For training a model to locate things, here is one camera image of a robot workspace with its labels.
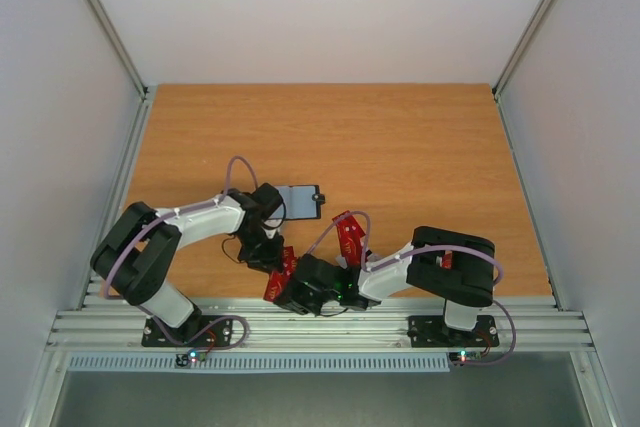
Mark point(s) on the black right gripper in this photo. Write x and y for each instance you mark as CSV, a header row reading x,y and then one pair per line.
x,y
293,297

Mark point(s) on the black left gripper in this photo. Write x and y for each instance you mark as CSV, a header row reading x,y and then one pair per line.
x,y
271,259

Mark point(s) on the red vip card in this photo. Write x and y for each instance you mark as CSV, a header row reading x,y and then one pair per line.
x,y
279,279
445,260
354,251

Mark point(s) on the black leather card holder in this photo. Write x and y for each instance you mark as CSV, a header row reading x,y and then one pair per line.
x,y
300,202

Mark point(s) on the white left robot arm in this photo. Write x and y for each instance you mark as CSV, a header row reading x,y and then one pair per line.
x,y
134,257

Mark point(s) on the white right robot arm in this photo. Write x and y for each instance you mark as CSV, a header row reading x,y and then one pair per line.
x,y
459,268

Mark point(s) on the red card upper centre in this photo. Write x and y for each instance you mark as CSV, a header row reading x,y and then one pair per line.
x,y
348,227

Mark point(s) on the left small circuit board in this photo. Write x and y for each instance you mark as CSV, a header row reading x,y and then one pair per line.
x,y
192,358

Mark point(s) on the small circuit board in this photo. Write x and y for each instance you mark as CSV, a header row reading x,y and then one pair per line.
x,y
192,358
465,356

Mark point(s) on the right small circuit board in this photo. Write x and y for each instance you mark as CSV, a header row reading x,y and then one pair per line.
x,y
465,356

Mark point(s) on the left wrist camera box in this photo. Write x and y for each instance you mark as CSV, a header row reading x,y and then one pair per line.
x,y
272,227

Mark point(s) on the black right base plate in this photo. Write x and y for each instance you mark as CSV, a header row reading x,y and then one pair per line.
x,y
430,331

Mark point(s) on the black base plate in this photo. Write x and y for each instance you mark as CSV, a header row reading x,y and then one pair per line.
x,y
430,331
202,332

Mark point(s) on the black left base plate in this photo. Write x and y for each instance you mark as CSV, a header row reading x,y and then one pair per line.
x,y
202,332

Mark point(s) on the aluminium rail base front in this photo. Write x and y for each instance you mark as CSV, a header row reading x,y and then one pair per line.
x,y
533,324

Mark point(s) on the grey slotted cable duct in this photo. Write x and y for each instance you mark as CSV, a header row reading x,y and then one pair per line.
x,y
261,363

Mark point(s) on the left aluminium frame post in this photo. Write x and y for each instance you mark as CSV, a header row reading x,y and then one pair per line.
x,y
102,17

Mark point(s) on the aluminium frame post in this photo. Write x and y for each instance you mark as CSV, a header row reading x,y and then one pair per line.
x,y
540,13
102,17

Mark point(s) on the right aluminium frame post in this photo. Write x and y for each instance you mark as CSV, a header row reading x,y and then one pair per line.
x,y
540,13

